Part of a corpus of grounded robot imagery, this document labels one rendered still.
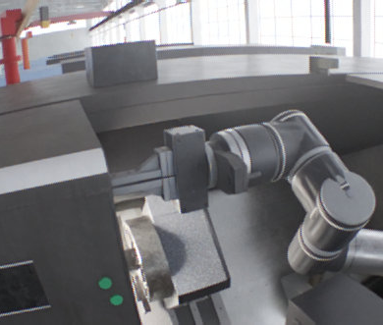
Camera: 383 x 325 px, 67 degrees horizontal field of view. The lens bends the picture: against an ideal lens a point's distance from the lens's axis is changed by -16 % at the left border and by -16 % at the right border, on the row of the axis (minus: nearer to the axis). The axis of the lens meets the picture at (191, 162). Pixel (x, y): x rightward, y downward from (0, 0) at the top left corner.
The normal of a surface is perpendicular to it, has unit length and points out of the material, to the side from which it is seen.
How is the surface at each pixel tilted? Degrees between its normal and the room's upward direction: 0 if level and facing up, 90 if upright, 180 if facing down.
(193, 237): 45
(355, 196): 31
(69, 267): 86
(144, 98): 90
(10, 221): 86
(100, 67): 90
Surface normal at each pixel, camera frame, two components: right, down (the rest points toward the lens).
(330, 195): -0.15, -0.60
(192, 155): 0.39, 0.26
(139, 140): 0.24, -0.43
